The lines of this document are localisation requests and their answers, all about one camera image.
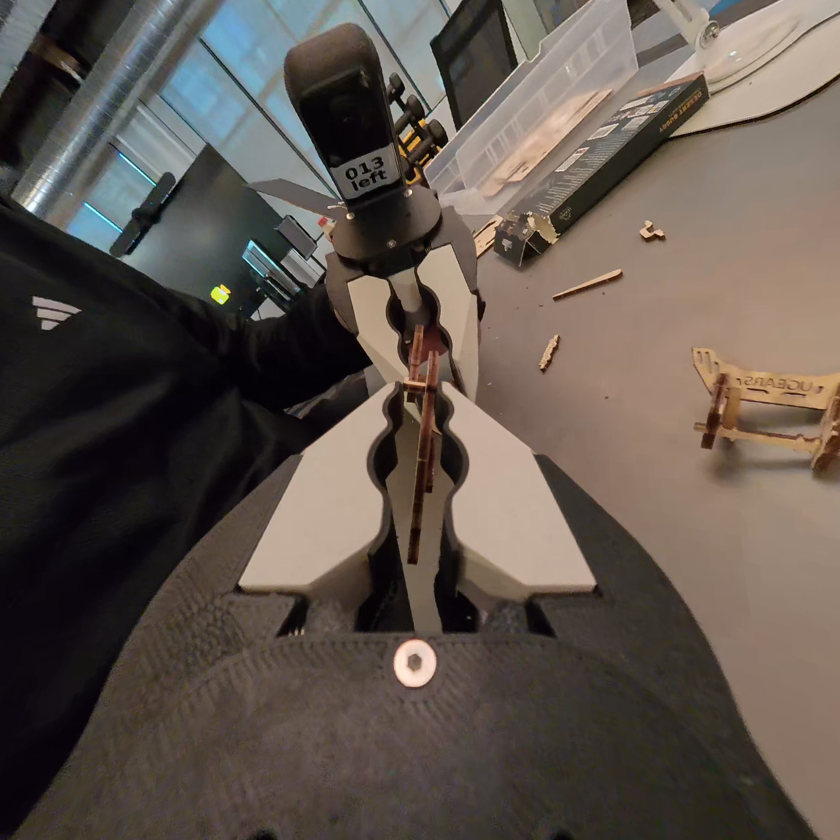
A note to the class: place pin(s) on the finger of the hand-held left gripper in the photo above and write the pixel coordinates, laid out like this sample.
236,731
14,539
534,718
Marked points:
459,308
371,315

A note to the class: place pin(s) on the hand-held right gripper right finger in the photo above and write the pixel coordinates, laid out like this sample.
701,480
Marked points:
518,525

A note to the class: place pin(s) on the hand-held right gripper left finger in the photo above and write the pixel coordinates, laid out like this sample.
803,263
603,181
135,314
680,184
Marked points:
315,518

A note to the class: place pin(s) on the wooden model frame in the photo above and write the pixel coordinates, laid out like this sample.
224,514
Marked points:
423,446

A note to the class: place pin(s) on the wooden lattice assembly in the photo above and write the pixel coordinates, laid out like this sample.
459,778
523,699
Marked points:
774,400

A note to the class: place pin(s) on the person's left forearm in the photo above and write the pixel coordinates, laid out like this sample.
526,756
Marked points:
262,341

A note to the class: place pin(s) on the wooden parts sheet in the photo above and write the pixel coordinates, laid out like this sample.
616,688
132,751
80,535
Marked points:
551,141

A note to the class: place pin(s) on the person's left hand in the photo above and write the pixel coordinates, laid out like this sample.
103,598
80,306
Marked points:
434,340

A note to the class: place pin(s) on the wooden offcut sheet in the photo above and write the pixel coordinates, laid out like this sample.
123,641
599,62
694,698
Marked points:
487,237

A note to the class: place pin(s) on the decorated small wooden bar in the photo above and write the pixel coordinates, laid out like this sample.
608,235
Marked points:
550,352

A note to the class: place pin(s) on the cluster of black round weights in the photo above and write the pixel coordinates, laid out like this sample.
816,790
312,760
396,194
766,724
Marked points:
420,118

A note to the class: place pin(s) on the pointed wooden stick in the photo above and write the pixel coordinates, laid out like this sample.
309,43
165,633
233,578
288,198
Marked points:
587,284

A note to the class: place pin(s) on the large black panel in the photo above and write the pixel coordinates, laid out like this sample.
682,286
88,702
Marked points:
203,229

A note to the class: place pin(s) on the black computer monitor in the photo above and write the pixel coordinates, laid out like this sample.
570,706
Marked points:
476,59

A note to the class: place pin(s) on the squiggle-shaped wooden part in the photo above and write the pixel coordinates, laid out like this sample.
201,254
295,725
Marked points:
652,232

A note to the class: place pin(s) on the clear plastic bin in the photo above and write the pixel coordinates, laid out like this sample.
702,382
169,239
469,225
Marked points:
544,85

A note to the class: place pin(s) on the black product box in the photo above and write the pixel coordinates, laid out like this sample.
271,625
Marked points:
610,151

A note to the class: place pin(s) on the person's black clothing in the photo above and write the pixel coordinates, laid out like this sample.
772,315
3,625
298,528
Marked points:
98,426

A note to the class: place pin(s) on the white book stand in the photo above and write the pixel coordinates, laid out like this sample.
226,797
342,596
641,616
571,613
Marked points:
754,59

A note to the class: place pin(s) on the silver ventilation duct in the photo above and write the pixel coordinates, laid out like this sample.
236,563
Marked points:
111,98

